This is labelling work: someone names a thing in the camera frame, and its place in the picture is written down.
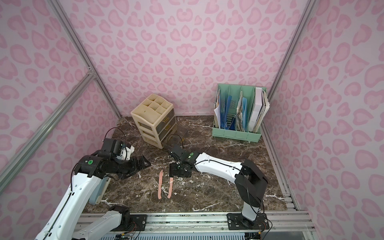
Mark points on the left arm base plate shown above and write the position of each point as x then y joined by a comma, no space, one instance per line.
133,223

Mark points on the beige desktop drawer organizer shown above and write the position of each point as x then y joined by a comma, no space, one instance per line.
155,120

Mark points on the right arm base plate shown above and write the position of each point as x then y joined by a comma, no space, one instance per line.
239,222

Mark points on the pink fruit knife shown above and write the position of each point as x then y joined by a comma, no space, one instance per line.
170,187
161,173

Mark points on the white book in rack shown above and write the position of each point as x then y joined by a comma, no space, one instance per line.
259,110

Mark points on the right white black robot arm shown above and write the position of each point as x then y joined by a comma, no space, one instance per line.
249,180

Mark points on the blue folders in rack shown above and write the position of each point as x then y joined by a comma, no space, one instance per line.
232,113

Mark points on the blue white calculator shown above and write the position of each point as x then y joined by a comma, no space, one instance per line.
99,191

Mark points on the green file organizer rack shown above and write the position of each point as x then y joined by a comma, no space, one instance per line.
223,90

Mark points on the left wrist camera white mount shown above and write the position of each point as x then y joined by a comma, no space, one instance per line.
126,152

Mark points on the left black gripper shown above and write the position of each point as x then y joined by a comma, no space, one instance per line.
133,163

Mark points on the aluminium mounting rail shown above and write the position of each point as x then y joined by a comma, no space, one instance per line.
199,221

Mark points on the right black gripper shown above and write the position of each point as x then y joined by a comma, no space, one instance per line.
177,165

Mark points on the transparent grey drawer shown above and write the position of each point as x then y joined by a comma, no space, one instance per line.
175,137

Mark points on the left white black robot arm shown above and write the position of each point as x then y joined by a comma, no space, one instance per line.
88,174

